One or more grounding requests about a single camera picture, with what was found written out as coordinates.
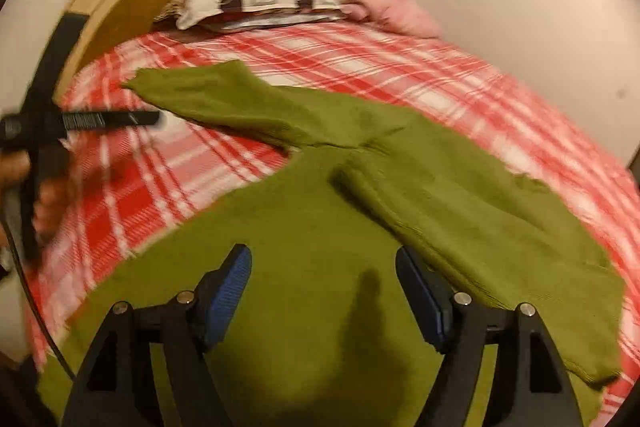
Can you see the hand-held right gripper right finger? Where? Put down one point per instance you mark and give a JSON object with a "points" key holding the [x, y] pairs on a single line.
{"points": [[422, 302]]}

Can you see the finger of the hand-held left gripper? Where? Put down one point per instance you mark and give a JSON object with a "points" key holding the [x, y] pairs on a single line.
{"points": [[110, 119]]}

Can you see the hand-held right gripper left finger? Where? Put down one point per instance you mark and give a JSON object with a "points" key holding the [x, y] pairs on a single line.
{"points": [[230, 292]]}

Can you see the green knit sweater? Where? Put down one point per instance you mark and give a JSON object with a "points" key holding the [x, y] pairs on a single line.
{"points": [[310, 217]]}

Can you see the person's left hand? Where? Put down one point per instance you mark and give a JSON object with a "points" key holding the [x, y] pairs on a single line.
{"points": [[50, 207]]}

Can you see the red plaid bed sheet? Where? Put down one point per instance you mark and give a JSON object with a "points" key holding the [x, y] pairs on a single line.
{"points": [[350, 57]]}

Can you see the pink pillow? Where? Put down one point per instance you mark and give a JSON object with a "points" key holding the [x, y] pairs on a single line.
{"points": [[395, 9]]}

